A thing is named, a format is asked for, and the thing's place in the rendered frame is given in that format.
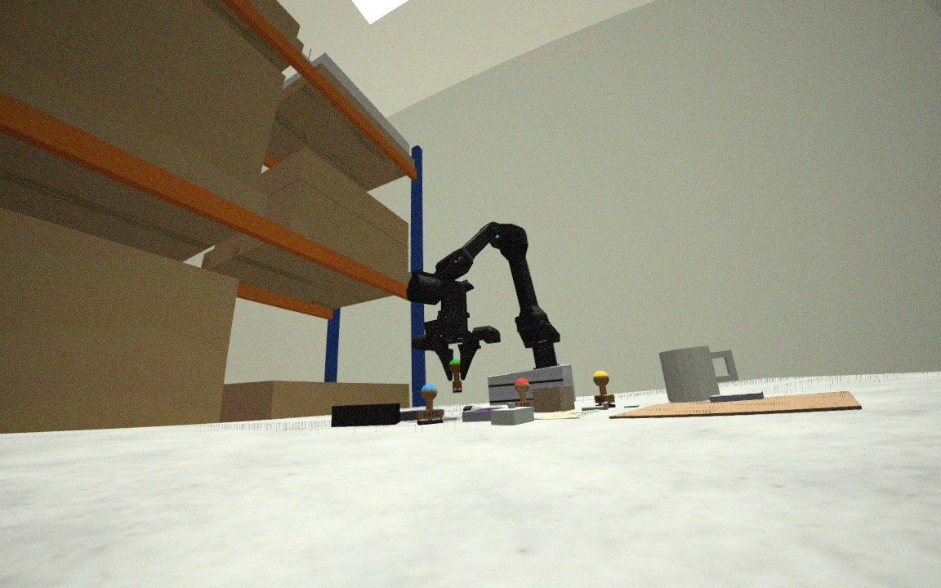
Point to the brown wooden stamp with yellow top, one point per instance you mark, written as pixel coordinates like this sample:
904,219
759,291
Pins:
601,379

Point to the grey mug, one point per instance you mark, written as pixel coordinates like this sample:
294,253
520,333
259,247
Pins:
689,374

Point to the cream paper card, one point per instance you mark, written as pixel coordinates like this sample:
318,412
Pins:
565,415

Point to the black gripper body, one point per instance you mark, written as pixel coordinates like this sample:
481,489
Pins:
487,334

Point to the brown rectangular block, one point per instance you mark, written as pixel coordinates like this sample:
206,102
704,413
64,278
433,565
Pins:
556,399

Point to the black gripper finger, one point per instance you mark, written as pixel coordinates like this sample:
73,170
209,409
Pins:
467,353
446,356

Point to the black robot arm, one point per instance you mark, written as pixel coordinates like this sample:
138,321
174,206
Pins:
532,324

